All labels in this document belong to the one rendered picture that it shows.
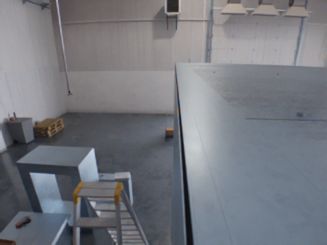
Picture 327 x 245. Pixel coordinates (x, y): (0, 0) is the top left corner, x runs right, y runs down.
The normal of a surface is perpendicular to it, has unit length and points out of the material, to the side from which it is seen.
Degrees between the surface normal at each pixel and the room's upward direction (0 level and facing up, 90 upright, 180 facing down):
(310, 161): 0
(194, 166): 0
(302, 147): 0
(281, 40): 90
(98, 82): 90
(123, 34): 90
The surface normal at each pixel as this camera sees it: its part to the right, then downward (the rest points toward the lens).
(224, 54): -0.06, 0.35
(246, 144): 0.00, -0.94
